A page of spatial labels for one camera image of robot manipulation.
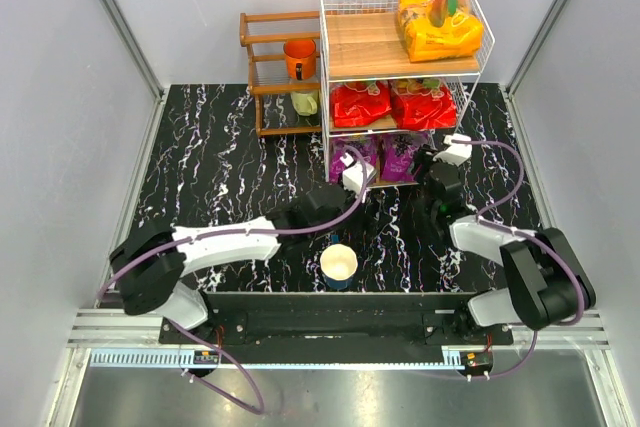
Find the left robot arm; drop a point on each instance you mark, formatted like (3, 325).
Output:
(149, 265)

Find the orange mug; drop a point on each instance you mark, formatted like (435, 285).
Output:
(300, 58)

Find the white wire wooden shelf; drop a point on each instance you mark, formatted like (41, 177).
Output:
(362, 41)

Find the large red candy bag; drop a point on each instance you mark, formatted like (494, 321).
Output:
(359, 103)

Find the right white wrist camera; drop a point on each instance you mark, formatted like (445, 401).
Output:
(458, 150)

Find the purple candy bag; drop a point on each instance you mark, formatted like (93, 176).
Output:
(398, 154)
(365, 145)

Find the blue white cup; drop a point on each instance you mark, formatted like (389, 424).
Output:
(338, 264)

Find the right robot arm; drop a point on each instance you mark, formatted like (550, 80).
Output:
(545, 282)

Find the brown wooden rack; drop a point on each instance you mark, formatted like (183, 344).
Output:
(268, 76)

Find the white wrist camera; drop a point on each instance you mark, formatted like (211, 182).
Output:
(458, 150)
(356, 175)

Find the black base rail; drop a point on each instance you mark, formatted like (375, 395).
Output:
(341, 328)

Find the yellow mango candy bag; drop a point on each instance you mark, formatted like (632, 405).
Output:
(439, 29)

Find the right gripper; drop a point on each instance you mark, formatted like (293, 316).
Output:
(426, 158)

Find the small red candy bag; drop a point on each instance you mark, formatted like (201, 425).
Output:
(422, 104)

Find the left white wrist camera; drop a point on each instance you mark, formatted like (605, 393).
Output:
(356, 175)

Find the light green mug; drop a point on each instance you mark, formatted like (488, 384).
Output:
(305, 103)

